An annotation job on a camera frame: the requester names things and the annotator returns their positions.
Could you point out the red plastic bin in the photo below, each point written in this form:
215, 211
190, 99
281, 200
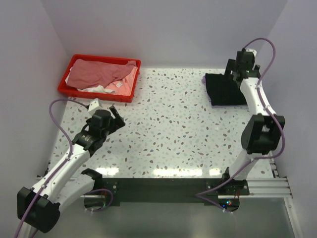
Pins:
73, 92

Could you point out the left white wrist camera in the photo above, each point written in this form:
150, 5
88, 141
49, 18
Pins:
94, 105

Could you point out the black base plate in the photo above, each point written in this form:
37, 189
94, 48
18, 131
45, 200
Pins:
164, 190

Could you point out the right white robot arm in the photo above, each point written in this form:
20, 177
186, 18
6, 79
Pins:
241, 85

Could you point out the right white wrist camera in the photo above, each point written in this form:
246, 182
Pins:
252, 51

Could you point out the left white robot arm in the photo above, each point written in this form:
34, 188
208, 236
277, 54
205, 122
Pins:
41, 205

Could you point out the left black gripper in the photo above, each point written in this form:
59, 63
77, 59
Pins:
117, 123

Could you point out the black t shirt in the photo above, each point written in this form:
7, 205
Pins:
223, 89

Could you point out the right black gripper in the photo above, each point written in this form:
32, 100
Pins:
230, 67

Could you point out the folded lavender t shirt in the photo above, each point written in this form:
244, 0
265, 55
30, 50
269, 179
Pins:
230, 106

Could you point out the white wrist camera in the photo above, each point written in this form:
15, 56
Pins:
252, 51
94, 105

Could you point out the dusty pink t shirt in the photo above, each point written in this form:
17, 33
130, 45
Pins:
125, 69

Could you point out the light pink t shirt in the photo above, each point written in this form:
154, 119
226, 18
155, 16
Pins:
124, 86

